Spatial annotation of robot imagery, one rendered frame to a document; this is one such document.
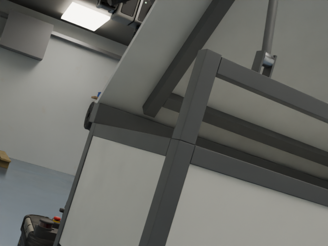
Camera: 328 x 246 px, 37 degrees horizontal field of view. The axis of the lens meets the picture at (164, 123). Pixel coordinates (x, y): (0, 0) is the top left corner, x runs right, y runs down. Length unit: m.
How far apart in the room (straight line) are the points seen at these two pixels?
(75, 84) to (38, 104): 0.77
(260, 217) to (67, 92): 8.28
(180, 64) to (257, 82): 0.42
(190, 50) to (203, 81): 0.43
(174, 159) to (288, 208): 0.33
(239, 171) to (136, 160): 0.25
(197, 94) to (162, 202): 0.23
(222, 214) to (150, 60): 0.60
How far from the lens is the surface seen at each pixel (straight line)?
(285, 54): 1.62
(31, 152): 9.26
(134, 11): 2.55
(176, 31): 1.47
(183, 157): 1.02
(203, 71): 1.03
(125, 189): 1.19
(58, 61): 9.32
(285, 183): 1.18
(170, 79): 1.50
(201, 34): 1.44
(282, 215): 1.19
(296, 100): 1.18
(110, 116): 1.57
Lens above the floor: 0.75
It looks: 4 degrees up
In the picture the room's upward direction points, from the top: 17 degrees clockwise
